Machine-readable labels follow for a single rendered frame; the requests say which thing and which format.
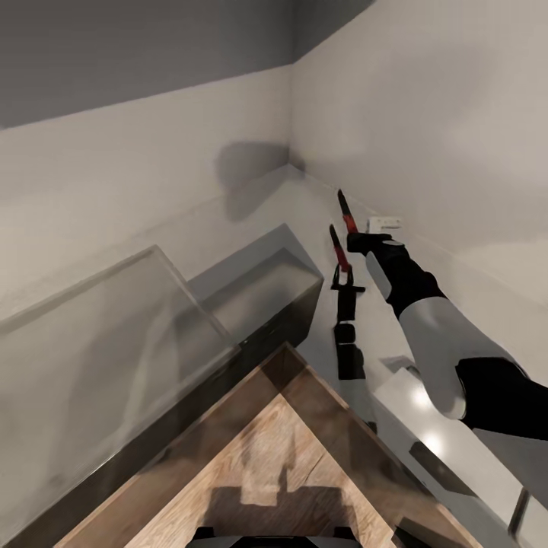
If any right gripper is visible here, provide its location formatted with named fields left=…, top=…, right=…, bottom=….
left=347, top=232, right=392, bottom=254

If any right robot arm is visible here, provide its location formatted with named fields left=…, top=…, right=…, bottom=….
left=347, top=215, right=548, bottom=510

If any parer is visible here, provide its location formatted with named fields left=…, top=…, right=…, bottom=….
left=338, top=189, right=358, bottom=234

